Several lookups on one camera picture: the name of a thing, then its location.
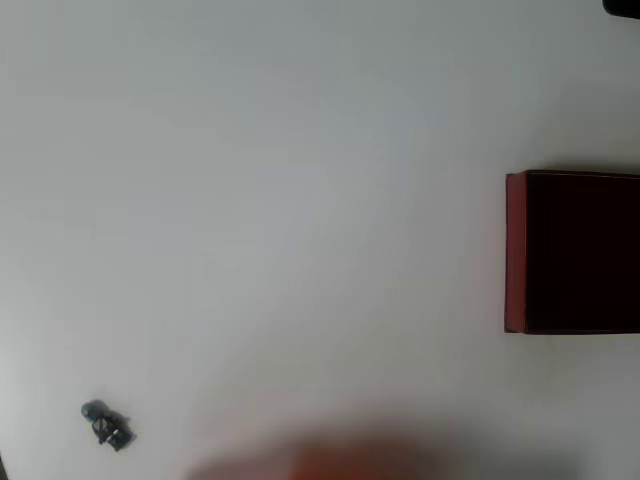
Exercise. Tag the small dark blue toy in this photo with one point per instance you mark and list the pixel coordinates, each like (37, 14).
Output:
(106, 425)

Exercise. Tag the dark red open box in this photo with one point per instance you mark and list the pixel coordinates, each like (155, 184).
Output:
(570, 255)

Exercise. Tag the black object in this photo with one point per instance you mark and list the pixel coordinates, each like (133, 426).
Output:
(625, 7)

